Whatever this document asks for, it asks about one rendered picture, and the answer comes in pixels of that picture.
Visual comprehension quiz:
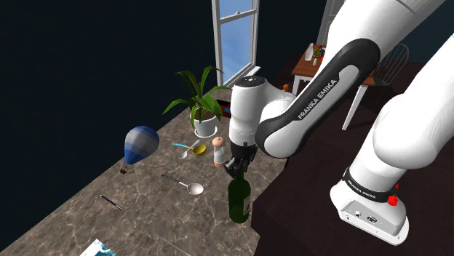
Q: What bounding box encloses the red box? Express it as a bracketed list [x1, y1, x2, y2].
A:
[215, 99, 233, 120]

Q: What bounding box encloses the wooden table with white legs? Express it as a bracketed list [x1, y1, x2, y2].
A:
[290, 42, 377, 132]

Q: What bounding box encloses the large silver spoon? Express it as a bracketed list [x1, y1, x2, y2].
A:
[161, 173, 205, 196]

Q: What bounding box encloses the wooden pepper mill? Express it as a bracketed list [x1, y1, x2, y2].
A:
[212, 136, 226, 168]

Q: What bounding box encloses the dark robot stand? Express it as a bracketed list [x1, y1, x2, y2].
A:
[250, 92, 454, 256]

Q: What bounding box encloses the dark spindle-back chair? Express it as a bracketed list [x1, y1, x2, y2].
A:
[372, 43, 411, 88]

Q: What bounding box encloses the white framed window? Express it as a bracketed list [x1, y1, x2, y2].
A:
[211, 0, 262, 88]

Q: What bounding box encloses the blue grey hot-air balloon figure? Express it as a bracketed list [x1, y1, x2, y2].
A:
[119, 125, 161, 175]

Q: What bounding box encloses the green wine bottle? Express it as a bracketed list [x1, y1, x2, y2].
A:
[228, 169, 252, 225]

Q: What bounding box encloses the white door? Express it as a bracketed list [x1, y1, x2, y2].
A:
[316, 0, 346, 46]

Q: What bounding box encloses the potted green plant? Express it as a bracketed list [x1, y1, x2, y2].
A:
[162, 65, 234, 139]

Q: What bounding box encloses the small silver spoon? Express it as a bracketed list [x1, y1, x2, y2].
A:
[178, 139, 202, 161]

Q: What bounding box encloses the yellow spoon with blue handle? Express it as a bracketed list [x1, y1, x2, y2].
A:
[172, 142, 207, 158]

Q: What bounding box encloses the dark pen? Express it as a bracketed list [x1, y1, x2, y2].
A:
[99, 193, 127, 213]

